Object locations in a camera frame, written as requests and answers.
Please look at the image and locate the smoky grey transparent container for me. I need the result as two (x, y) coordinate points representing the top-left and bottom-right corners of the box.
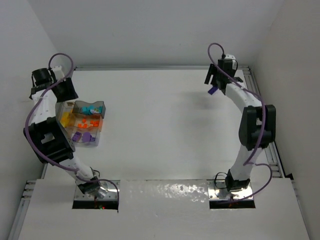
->
(72, 100), (106, 118)

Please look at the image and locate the purple cable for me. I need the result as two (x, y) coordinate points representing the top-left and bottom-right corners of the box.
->
(26, 52), (120, 206)
(207, 43), (273, 201)

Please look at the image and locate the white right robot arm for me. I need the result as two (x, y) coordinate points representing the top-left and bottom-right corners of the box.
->
(204, 54), (276, 192)

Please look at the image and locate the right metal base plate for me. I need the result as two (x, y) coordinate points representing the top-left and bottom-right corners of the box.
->
(206, 179), (255, 201)

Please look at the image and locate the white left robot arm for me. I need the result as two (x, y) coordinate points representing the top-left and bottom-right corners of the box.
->
(23, 68), (101, 197)

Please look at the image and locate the clear transparent container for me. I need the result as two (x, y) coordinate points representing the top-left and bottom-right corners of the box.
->
(71, 131), (100, 147)

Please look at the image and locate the yellow long lego plate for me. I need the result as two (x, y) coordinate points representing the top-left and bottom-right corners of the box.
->
(60, 111), (71, 128)

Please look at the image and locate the teal 2x4 lego brick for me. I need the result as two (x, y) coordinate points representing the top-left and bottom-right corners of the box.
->
(81, 106), (93, 116)

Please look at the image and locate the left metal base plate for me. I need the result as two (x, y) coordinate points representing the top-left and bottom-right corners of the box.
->
(73, 180), (120, 201)

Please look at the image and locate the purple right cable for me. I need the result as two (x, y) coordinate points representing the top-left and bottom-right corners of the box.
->
(207, 43), (273, 201)

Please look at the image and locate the clear container far left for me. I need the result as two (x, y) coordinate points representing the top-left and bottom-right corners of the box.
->
(55, 101), (75, 128)

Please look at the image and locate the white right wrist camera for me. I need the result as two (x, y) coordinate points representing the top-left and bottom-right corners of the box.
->
(225, 53), (237, 69)

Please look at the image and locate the orange round lego piece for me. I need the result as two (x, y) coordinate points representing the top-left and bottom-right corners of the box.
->
(77, 123), (88, 129)

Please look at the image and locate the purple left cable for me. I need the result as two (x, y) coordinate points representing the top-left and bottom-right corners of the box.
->
(26, 52), (120, 206)

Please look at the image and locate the metal base plate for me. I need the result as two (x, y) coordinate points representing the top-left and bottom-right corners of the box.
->
(206, 179), (255, 201)
(73, 180), (120, 201)

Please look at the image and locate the lilac lego brick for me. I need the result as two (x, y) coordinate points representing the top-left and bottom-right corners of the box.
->
(71, 131), (82, 143)

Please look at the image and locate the purple lego plate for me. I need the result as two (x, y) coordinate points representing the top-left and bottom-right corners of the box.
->
(208, 86), (219, 95)

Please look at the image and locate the purple arch lego brick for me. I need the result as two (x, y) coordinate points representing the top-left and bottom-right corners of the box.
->
(82, 132), (96, 143)

